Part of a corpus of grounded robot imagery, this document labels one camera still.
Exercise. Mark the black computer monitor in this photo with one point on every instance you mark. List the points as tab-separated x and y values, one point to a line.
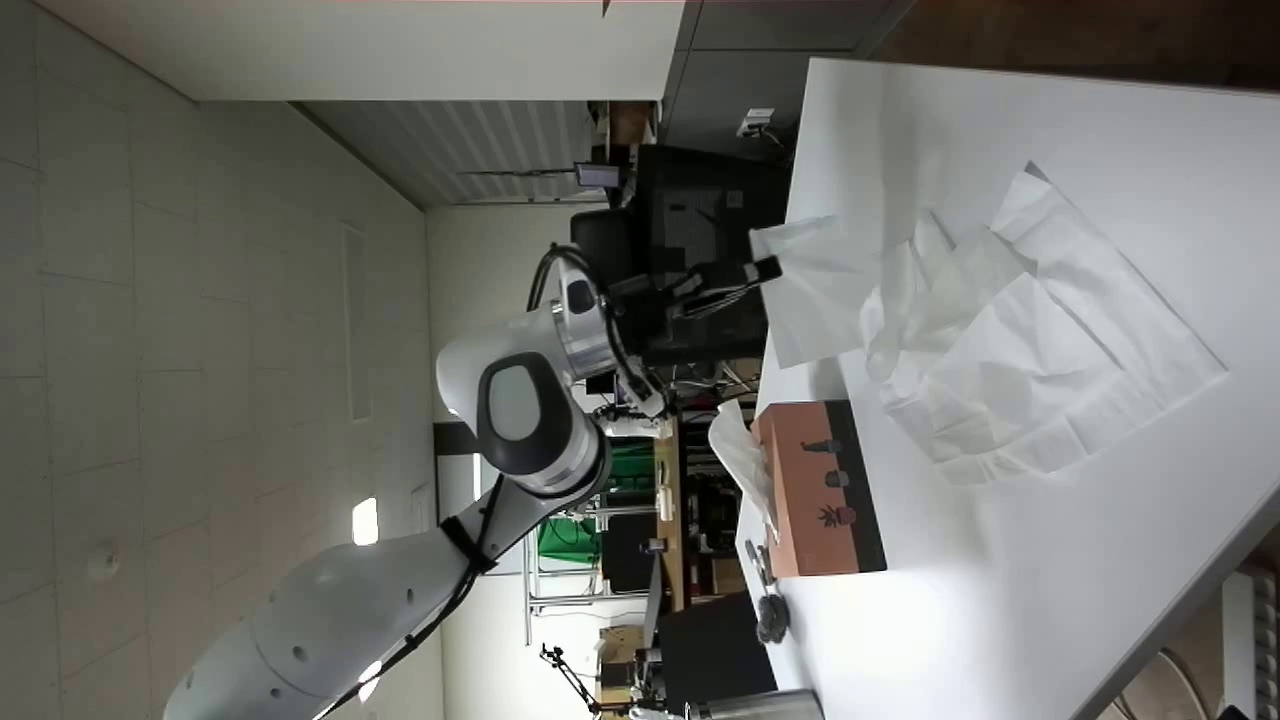
712	655

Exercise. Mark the brown cardboard box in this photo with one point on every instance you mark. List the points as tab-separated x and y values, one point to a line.
625	126

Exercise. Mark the grey roller shutter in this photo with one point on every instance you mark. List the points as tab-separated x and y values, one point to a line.
452	145

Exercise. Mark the green cloth bag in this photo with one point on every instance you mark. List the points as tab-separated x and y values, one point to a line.
567	540
628	475

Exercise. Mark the black office chair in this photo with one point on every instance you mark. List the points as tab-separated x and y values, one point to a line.
704	200

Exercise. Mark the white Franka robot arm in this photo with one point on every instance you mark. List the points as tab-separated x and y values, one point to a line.
523	413

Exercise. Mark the pink and black tissue box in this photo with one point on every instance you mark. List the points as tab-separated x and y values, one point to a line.
817	492

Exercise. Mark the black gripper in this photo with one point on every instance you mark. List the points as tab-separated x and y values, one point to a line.
700	294

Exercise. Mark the white plug adapter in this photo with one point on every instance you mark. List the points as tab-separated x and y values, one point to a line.
756	121

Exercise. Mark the small black device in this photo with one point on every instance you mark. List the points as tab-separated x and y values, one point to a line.
774	618

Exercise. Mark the clear plastic bag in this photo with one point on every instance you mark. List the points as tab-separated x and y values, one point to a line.
942	341

